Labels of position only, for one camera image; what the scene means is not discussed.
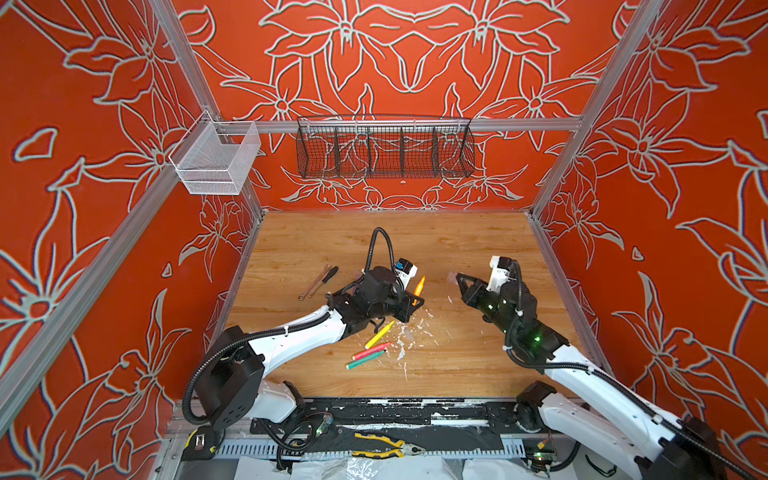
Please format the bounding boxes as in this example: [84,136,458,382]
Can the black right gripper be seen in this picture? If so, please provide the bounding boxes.
[456,271,523,342]

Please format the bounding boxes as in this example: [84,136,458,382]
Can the orange highlighter pen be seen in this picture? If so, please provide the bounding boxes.
[413,276,426,296]

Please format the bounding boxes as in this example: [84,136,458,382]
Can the yellow highlighter pen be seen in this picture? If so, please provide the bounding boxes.
[365,320,395,349]

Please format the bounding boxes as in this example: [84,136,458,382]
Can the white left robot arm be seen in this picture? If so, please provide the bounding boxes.
[181,227,424,431]

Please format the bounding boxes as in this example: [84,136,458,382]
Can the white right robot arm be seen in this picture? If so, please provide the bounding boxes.
[456,256,751,479]

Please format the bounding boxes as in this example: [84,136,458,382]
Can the pink highlighter pen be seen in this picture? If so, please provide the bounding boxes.
[352,342,392,361]

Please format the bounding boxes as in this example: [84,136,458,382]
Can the green highlighter pen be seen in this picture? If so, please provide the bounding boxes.
[345,350,387,370]

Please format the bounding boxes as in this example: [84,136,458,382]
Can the white mesh basket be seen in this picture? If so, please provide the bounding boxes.
[169,111,262,196]

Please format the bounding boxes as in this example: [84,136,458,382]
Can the left tape measure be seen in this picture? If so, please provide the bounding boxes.
[181,425,225,461]

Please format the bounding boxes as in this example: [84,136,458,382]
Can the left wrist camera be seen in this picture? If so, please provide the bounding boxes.
[394,258,418,289]

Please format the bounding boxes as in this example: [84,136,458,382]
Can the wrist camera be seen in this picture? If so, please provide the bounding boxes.
[487,255,516,293]
[394,258,418,289]

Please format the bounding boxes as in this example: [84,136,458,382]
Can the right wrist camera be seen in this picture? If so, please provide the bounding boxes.
[487,255,516,293]

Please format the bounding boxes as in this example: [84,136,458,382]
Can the black handled screwdriver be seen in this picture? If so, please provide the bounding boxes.
[305,266,339,299]

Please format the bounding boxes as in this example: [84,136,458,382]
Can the yellow handled pliers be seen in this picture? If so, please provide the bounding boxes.
[352,432,427,460]

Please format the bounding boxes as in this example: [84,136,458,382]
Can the black wire basket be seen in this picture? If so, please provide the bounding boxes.
[295,114,477,180]

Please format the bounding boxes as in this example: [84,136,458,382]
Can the grey cable duct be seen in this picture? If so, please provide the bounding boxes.
[212,436,526,461]

